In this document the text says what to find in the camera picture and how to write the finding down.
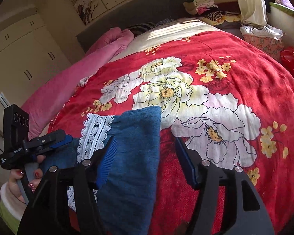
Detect blue denim pants lace trim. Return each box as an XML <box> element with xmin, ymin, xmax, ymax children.
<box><xmin>40</xmin><ymin>106</ymin><xmax>161</xmax><ymax>234</ymax></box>

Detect red bag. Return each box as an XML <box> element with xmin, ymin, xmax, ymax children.
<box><xmin>280</xmin><ymin>46</ymin><xmax>294</xmax><ymax>78</ymax></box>

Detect red floral bedspread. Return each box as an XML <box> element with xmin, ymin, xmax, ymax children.
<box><xmin>49</xmin><ymin>31</ymin><xmax>294</xmax><ymax>234</ymax></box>

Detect striped pillow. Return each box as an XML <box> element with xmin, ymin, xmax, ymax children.
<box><xmin>127</xmin><ymin>22</ymin><xmax>157</xmax><ymax>37</ymax></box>

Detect white cloth on floral box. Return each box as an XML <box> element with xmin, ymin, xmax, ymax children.
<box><xmin>240</xmin><ymin>25</ymin><xmax>284</xmax><ymax>61</ymax></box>

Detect pink quilt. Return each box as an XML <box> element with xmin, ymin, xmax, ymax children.
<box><xmin>21</xmin><ymin>28</ymin><xmax>134</xmax><ymax>139</ymax></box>

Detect left hand red nails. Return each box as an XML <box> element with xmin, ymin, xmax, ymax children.
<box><xmin>7</xmin><ymin>154</ymin><xmax>46</xmax><ymax>204</ymax></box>

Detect stack of folded clothes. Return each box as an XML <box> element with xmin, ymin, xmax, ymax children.
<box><xmin>183</xmin><ymin>0</ymin><xmax>241</xmax><ymax>26</ymax></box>

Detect cream curtain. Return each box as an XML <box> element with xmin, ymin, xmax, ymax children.
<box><xmin>237</xmin><ymin>0</ymin><xmax>268</xmax><ymax>28</ymax></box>

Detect white wardrobe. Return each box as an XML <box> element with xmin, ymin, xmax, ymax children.
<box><xmin>0</xmin><ymin>13</ymin><xmax>72</xmax><ymax>133</ymax></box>

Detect grey padded headboard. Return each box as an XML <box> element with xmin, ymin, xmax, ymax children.
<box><xmin>76</xmin><ymin>0</ymin><xmax>187</xmax><ymax>52</ymax></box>

